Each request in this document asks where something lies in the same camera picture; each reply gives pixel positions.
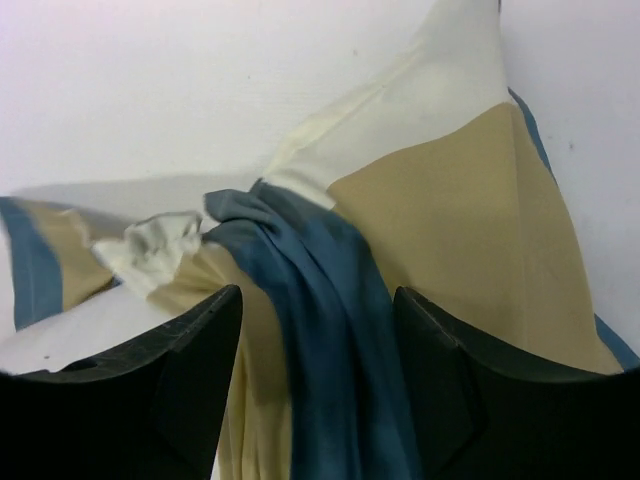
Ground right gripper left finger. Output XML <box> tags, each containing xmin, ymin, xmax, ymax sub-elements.
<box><xmin>1</xmin><ymin>285</ymin><xmax>242</xmax><ymax>479</ymax></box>

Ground blue beige white pillowcase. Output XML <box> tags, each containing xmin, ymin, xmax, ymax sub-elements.
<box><xmin>1</xmin><ymin>1</ymin><xmax>639</xmax><ymax>479</ymax></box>

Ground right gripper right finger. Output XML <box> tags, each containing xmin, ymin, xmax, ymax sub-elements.
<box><xmin>394</xmin><ymin>288</ymin><xmax>639</xmax><ymax>479</ymax></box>

